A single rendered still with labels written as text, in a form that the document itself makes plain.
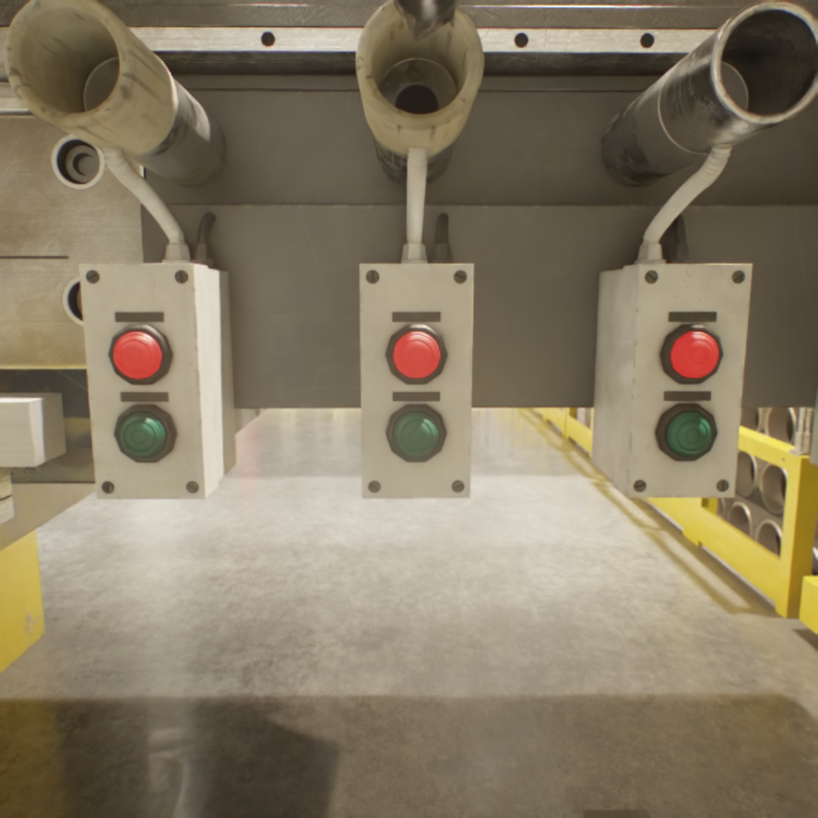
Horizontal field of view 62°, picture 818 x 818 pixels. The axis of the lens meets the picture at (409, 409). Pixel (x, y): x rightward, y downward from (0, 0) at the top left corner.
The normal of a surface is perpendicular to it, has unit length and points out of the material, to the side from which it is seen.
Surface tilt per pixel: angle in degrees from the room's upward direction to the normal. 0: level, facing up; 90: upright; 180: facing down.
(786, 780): 0
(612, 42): 90
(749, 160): 90
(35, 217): 90
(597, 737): 0
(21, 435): 90
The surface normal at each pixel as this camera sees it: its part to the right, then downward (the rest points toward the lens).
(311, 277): 0.01, 0.16
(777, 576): -1.00, 0.00
